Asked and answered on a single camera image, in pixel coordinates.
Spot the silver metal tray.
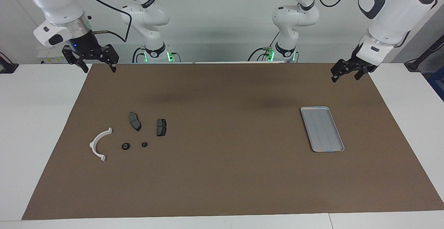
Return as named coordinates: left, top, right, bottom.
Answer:
left=300, top=106, right=345, bottom=153

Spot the white power strip box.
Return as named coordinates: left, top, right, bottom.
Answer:
left=36, top=46, right=75, bottom=64

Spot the long dark brake pad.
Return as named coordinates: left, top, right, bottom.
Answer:
left=129, top=112, right=142, bottom=132

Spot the short dark brake pad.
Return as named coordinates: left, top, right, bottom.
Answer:
left=156, top=118, right=168, bottom=137

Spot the blue crate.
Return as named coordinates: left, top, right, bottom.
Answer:
left=427, top=67, right=444, bottom=102

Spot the brown table mat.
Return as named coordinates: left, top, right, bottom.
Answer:
left=22, top=62, right=444, bottom=221

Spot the black base cable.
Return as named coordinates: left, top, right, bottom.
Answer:
left=247, top=31, right=281, bottom=62
left=132, top=47, right=145, bottom=63

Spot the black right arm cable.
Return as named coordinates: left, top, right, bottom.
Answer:
left=91, top=0, right=133, bottom=43

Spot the black camera stand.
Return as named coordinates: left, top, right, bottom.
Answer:
left=404, top=35, right=444, bottom=73

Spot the black table clamp mount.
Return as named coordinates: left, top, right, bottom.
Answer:
left=0, top=51, right=19, bottom=74

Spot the white semicircular bracket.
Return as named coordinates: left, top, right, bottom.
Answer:
left=89, top=127, right=113, bottom=162

